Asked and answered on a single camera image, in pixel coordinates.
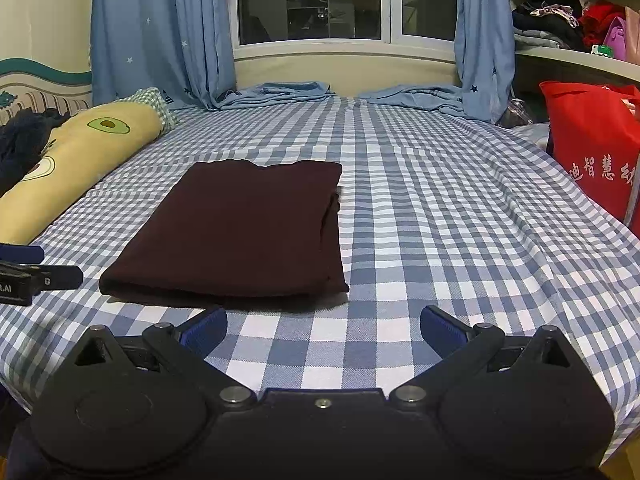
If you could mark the pale pink bag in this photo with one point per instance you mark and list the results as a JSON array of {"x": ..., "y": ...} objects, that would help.
[{"x": 634, "y": 35}]

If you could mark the dark maroon printed sweatshirt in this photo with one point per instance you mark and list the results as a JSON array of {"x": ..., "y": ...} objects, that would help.
[{"x": 225, "y": 225}]

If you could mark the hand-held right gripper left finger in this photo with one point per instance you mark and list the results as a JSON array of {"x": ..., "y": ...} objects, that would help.
[{"x": 205, "y": 330}]

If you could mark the grey metal tube frame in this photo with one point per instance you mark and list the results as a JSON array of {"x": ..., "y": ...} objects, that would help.
[{"x": 631, "y": 195}]

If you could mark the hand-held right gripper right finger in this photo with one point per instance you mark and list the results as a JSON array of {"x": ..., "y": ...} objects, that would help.
[{"x": 442, "y": 330}]

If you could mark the blue white checked bed sheet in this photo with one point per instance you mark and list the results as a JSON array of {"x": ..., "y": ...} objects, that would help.
[{"x": 450, "y": 235}]

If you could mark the dark folded clothes pile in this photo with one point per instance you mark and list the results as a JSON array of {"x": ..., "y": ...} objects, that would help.
[{"x": 545, "y": 25}]

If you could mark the headboard with teal wave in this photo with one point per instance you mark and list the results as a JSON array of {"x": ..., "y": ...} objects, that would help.
[{"x": 30, "y": 85}]

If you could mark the red garment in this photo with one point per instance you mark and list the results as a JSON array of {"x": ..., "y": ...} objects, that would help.
[{"x": 600, "y": 20}]

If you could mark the white framed window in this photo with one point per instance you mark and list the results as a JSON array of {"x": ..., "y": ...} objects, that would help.
[{"x": 310, "y": 0}]

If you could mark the yellow avocado print pillow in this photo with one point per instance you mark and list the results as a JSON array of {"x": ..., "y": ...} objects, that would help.
[{"x": 75, "y": 160}]

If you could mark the dark navy clothes pile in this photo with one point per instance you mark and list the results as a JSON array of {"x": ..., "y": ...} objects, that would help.
[{"x": 20, "y": 145}]

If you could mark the magenta handbag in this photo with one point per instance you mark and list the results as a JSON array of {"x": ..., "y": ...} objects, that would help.
[{"x": 616, "y": 40}]

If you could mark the clear plastic bag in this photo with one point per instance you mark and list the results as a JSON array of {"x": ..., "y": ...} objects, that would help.
[{"x": 520, "y": 112}]

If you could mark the red tote bag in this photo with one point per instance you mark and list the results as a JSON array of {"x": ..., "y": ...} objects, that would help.
[{"x": 585, "y": 135}]

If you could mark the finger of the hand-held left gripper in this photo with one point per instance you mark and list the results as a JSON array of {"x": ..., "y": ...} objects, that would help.
[
  {"x": 22, "y": 253},
  {"x": 57, "y": 278}
]

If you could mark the green checked pillow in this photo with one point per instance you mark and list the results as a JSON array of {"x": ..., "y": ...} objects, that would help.
[{"x": 150, "y": 97}]

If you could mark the blue star print curtain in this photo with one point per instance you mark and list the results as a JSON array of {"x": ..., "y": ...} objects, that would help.
[
  {"x": 482, "y": 30},
  {"x": 150, "y": 30}
]

